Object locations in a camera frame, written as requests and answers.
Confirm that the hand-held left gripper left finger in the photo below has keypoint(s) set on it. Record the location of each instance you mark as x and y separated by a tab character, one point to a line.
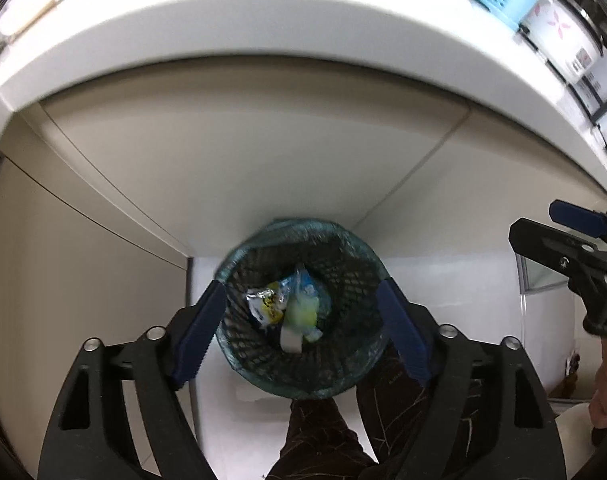
203	330

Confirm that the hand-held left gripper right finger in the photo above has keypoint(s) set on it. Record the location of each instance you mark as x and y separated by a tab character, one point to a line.
403	330

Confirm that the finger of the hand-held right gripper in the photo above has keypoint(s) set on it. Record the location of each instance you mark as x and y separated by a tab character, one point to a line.
578	215
548	242

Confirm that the yellow and black snack wrapper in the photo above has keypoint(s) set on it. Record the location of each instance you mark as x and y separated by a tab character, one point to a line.
267	310

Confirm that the dark mesh waste bin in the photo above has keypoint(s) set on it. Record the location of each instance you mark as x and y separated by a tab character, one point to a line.
348	280

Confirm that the white bottle with green label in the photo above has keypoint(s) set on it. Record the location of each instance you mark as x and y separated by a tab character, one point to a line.
301	316

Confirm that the blue milk carton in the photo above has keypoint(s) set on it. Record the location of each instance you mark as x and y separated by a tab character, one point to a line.
303	284

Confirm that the white microwave oven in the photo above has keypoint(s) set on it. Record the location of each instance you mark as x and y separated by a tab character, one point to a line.
603	105

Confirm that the dark patterned pants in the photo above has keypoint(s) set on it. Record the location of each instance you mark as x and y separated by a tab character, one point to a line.
323	440

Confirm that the beige cabinet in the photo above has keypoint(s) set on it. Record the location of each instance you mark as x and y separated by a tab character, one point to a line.
233	160

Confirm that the white flowered rice cooker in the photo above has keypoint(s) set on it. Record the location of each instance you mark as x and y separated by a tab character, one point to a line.
558	25

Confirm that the white bowl with dark rim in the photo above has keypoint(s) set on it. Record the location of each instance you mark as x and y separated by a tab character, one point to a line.
18	20

